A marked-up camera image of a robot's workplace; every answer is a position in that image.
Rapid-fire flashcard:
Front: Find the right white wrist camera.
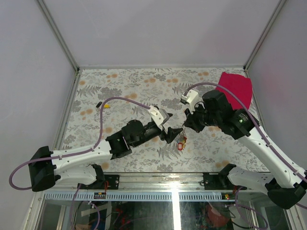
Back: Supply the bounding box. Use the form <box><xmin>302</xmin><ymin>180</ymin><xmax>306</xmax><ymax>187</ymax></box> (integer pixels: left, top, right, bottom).
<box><xmin>180</xmin><ymin>90</ymin><xmax>201</xmax><ymax>114</ymax></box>

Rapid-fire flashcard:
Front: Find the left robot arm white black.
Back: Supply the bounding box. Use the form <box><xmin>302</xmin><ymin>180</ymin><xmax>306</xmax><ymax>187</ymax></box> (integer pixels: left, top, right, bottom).
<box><xmin>28</xmin><ymin>120</ymin><xmax>183</xmax><ymax>192</ymax></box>

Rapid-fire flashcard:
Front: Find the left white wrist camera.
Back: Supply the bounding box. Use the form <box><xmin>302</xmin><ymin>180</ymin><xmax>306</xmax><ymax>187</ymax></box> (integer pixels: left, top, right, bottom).
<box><xmin>148</xmin><ymin>105</ymin><xmax>166</xmax><ymax>128</ymax></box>

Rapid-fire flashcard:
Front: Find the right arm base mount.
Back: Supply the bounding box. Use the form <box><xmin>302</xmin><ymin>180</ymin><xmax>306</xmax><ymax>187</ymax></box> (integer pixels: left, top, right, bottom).
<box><xmin>199</xmin><ymin>163</ymin><xmax>236</xmax><ymax>190</ymax></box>

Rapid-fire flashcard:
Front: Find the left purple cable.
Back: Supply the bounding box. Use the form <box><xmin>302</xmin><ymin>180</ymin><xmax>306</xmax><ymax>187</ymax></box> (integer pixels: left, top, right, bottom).
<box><xmin>9</xmin><ymin>96</ymin><xmax>153</xmax><ymax>230</ymax></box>

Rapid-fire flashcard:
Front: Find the red folded cloth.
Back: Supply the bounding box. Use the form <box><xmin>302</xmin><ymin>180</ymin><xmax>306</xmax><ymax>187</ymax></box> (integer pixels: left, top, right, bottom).
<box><xmin>218</xmin><ymin>72</ymin><xmax>252</xmax><ymax>109</ymax></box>

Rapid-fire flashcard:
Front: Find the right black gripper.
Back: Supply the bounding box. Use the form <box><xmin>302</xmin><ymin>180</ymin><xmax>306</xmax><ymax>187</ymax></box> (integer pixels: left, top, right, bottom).
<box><xmin>184</xmin><ymin>101</ymin><xmax>221</xmax><ymax>133</ymax></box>

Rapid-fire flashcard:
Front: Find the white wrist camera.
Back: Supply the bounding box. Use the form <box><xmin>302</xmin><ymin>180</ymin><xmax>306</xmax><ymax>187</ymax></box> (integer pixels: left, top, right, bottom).
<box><xmin>180</xmin><ymin>90</ymin><xmax>201</xmax><ymax>114</ymax></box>
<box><xmin>148</xmin><ymin>105</ymin><xmax>166</xmax><ymax>128</ymax></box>

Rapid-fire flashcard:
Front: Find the red window key tag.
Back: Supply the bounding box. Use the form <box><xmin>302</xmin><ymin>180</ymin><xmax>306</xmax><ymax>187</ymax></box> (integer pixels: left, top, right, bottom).
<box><xmin>177</xmin><ymin>142</ymin><xmax>185</xmax><ymax>151</ymax></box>

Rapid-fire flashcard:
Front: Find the aluminium front rail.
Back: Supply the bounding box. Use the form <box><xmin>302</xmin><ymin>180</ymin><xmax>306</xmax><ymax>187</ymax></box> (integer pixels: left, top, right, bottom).
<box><xmin>35</xmin><ymin>172</ymin><xmax>295</xmax><ymax>202</ymax></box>

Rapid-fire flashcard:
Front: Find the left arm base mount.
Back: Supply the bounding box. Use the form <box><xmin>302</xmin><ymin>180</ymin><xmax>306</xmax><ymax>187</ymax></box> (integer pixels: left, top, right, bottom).
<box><xmin>78</xmin><ymin>164</ymin><xmax>120</xmax><ymax>190</ymax></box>

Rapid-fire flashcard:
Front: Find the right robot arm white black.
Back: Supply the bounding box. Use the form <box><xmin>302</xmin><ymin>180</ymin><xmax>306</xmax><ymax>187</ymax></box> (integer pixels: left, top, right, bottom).
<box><xmin>181</xmin><ymin>90</ymin><xmax>307</xmax><ymax>209</ymax></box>

